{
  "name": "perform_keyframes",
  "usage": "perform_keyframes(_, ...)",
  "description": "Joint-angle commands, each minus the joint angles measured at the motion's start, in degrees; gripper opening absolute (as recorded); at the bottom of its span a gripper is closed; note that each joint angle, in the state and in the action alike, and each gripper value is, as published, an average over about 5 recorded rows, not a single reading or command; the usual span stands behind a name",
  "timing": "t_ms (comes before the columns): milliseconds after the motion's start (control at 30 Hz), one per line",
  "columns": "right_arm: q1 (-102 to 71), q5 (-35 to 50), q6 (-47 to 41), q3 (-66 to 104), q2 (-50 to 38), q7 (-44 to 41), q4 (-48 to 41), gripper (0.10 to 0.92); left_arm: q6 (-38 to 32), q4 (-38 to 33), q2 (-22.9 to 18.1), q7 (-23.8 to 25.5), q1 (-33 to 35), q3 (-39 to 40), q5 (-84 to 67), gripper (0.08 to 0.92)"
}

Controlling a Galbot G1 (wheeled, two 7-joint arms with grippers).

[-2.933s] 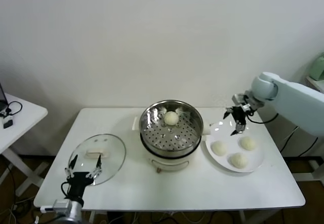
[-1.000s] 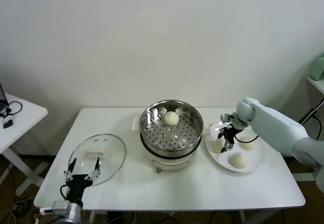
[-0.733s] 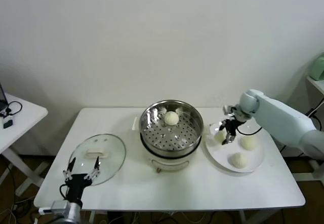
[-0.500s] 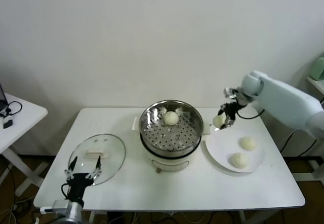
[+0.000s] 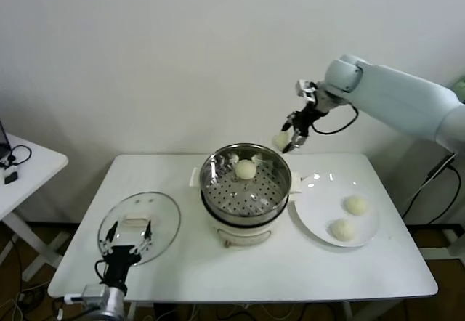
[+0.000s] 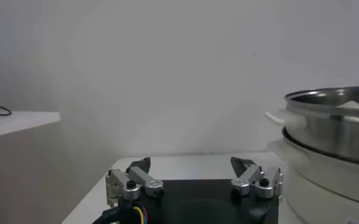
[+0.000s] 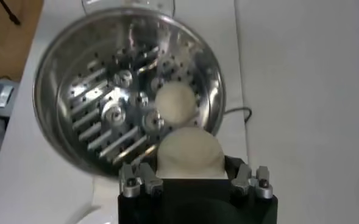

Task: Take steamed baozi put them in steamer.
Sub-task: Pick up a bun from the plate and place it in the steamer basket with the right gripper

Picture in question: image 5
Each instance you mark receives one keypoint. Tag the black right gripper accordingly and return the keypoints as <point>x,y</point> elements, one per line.
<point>307,117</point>

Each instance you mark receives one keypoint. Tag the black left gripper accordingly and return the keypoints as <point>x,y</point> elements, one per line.
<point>120,259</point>

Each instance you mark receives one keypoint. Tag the white steamed baozi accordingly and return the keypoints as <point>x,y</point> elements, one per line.
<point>356,205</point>
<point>279,140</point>
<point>342,229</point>
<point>246,170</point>

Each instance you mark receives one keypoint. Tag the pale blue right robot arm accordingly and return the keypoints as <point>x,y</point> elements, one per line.
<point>399,96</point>

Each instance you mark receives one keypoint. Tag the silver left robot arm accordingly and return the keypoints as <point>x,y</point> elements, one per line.
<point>116,301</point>

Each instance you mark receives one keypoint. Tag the stainless steel steamer basket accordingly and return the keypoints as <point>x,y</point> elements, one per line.
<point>218,179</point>

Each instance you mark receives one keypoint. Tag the round glass pot lid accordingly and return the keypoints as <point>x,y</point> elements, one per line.
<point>163,212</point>

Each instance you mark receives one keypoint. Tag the white round plate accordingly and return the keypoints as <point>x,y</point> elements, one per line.
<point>319,205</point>

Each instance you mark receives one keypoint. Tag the white electric cooker base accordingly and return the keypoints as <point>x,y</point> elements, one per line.
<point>239,235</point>

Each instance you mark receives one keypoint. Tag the white side table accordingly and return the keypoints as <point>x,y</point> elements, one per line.
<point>36,168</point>

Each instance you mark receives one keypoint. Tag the small black adapter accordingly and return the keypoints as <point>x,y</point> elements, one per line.
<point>11,178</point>

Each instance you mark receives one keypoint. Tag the small white adapter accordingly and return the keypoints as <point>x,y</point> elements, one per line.
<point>13,169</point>

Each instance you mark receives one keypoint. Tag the pale green appliance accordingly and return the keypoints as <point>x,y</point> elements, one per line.
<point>460,88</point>

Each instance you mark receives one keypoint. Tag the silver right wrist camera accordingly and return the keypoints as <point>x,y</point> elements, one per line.
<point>303,88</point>

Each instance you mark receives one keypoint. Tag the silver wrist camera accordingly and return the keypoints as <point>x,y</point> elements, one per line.
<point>94,292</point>
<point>303,88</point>

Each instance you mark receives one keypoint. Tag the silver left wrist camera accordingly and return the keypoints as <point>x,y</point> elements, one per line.
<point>94,292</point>

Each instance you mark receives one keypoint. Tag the white left camera plug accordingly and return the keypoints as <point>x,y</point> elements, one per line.
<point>72,297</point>

